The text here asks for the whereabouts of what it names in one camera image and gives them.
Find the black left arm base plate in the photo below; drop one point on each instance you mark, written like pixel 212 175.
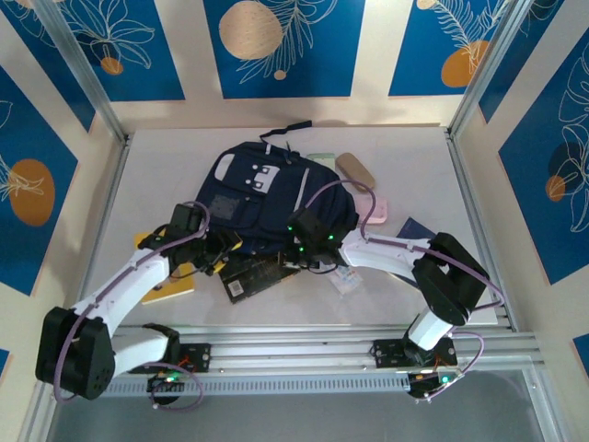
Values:
pixel 198 357

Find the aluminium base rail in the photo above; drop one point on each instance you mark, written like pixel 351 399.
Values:
pixel 294 354

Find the aluminium frame side rail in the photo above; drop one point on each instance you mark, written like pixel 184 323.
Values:
pixel 100 230
pixel 466 184

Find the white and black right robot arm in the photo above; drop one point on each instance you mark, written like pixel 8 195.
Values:
pixel 382 253

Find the light green notebook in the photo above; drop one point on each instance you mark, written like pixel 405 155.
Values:
pixel 324 159

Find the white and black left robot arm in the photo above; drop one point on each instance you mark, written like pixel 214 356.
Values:
pixel 133 285

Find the navy blue backpack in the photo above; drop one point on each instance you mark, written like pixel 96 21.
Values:
pixel 271 198

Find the black cover book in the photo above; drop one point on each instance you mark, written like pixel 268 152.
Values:
pixel 250 282

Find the navy blue notebook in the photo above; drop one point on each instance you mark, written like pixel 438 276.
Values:
pixel 414 229

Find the blue white mask packet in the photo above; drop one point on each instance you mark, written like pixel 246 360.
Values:
pixel 346 278

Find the aluminium frame post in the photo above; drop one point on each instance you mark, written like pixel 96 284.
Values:
pixel 80 64
pixel 488 64

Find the yellow cartoon cover book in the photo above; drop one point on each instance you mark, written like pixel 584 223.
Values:
pixel 175 289

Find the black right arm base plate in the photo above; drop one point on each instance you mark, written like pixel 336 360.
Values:
pixel 386 352

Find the pink pencil case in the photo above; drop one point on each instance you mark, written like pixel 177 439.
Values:
pixel 375 212

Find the tan glasses case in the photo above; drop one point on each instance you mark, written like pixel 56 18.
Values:
pixel 354 169

